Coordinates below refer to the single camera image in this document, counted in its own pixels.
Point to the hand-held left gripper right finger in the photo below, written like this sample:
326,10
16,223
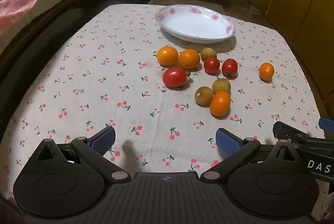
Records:
227,141

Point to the small orange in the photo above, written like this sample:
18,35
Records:
189,58
266,71
220,103
167,55

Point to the red cherry tomato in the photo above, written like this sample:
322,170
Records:
211,64
229,67
175,77

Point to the wooden wardrobe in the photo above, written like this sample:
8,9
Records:
300,4

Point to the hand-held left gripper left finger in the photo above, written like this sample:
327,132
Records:
104,139

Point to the cherry print tablecloth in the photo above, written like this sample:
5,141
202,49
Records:
104,70

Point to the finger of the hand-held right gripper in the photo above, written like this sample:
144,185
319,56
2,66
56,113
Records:
327,124
289,132

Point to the white floral plate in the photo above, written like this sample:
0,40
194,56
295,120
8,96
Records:
193,23

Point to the brown longan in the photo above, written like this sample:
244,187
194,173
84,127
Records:
221,85
208,53
204,95

